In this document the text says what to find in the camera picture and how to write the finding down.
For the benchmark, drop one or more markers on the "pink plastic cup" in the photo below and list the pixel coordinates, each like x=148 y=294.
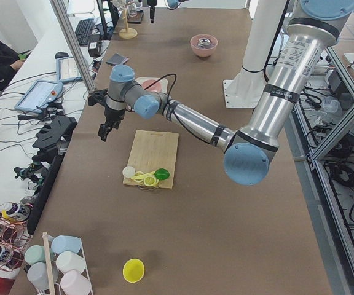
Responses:
x=74 y=283

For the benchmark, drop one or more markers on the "grey folded cloth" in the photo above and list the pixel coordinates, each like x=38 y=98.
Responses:
x=117 y=59

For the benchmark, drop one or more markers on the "metal ice scoop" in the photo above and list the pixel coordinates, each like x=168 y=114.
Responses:
x=204 y=43

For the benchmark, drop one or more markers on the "small pink bowl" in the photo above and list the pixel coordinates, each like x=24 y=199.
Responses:
x=152 y=85

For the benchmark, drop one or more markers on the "black keyboard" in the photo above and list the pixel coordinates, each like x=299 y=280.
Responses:
x=83 y=31

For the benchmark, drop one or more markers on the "white plastic cup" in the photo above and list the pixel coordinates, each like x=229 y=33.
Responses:
x=68 y=260

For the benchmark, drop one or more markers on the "lemon slice back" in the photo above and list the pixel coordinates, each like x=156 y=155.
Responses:
x=138 y=176

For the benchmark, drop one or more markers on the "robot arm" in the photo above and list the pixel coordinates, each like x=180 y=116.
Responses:
x=171 y=5
x=248 y=151

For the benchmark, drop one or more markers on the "green plastic cup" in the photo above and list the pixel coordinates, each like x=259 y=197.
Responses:
x=35 y=254

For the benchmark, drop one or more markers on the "wooden mug stand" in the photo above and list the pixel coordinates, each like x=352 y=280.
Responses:
x=124 y=7

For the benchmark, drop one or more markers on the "white steamed bun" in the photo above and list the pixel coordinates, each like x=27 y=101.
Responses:
x=128 y=171

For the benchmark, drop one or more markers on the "blue plastic cup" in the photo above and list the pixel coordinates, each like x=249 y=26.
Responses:
x=64 y=243

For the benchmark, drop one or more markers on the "grey plastic cup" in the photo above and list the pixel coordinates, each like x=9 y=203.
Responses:
x=37 y=275

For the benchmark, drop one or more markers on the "teach pendant tablet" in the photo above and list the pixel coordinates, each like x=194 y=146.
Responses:
x=39 y=95

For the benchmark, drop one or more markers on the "yellow plastic knife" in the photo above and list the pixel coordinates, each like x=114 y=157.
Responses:
x=148 y=174

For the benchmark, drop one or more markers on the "bamboo cutting board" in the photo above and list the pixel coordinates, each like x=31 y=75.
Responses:
x=152 y=150

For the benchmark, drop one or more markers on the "green lime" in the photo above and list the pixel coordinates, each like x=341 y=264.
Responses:
x=162 y=174

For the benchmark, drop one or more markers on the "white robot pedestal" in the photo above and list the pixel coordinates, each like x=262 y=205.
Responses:
x=244 y=91

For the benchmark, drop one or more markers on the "cream serving tray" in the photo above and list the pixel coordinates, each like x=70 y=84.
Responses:
x=163 y=81

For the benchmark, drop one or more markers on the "large pink bowl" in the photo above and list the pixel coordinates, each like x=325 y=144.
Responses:
x=203 y=52

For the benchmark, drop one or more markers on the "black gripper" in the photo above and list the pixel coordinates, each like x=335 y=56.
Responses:
x=114 y=115

